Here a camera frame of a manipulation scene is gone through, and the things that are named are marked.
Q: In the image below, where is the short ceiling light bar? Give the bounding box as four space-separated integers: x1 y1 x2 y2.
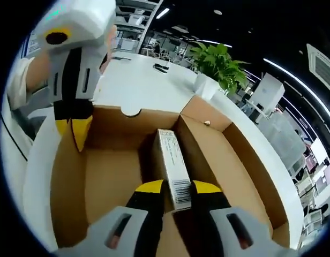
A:
155 7 170 19

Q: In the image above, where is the ceiling air conditioner vent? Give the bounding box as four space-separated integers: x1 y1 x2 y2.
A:
306 43 330 91

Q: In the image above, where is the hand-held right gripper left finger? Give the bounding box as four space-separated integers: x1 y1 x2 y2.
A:
57 179 166 257

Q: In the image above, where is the brown cardboard shoe box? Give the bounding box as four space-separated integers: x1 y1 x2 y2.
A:
49 95 292 257

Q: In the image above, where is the person's left hand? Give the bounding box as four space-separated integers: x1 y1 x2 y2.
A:
24 49 52 93

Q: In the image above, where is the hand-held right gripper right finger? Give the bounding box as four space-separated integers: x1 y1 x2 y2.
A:
190 179 297 257

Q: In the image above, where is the long curved ceiling light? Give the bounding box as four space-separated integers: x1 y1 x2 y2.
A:
262 57 330 115

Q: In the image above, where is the wall poster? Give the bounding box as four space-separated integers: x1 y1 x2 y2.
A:
20 31 45 57

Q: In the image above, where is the small black device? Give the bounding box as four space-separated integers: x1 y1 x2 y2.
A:
153 63 170 74

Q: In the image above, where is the green plant in white pot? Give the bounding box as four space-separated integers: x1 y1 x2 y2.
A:
188 42 250 100

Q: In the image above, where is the white barcode carton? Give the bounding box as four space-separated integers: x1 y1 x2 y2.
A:
157 128 193 211

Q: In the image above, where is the grey desk partition panel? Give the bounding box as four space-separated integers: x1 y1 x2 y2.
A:
257 115 308 161

